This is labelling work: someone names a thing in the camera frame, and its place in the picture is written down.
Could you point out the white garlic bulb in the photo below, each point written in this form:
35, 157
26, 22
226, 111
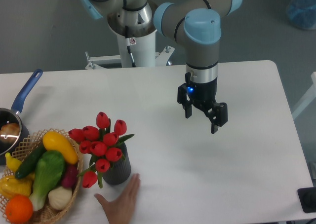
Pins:
60, 197

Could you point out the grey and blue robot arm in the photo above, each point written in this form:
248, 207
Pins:
195, 25

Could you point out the brown bread roll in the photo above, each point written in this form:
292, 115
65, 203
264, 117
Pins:
9, 133

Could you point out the white frame at right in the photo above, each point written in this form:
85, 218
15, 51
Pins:
306, 99

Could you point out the blue handled saucepan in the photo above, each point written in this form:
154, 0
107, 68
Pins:
12, 115

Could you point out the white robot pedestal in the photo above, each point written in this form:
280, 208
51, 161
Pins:
133, 51

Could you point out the yellow squash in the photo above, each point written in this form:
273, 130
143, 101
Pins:
53, 140

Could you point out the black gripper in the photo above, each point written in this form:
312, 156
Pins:
202, 96

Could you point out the black device at edge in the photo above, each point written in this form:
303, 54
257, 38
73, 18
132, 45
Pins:
307, 197

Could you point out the small yellow banana pepper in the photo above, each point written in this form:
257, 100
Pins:
12, 163

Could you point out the green bok choy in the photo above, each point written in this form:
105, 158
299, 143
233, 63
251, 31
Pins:
49, 170

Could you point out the yellow bell pepper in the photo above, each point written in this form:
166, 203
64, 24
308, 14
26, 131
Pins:
11, 187

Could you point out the bare human hand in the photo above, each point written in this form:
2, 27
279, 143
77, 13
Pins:
121, 210

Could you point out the blue translucent container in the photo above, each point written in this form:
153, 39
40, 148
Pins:
302, 14

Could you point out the dark grey ribbed vase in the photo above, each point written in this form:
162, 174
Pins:
120, 171

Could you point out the red tulip bouquet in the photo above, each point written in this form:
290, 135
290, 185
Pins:
103, 144

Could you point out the orange fruit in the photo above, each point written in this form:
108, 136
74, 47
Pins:
19, 209

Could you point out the dark green cucumber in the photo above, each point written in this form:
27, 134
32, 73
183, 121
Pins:
29, 163

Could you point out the purple red onion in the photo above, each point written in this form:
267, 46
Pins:
70, 177

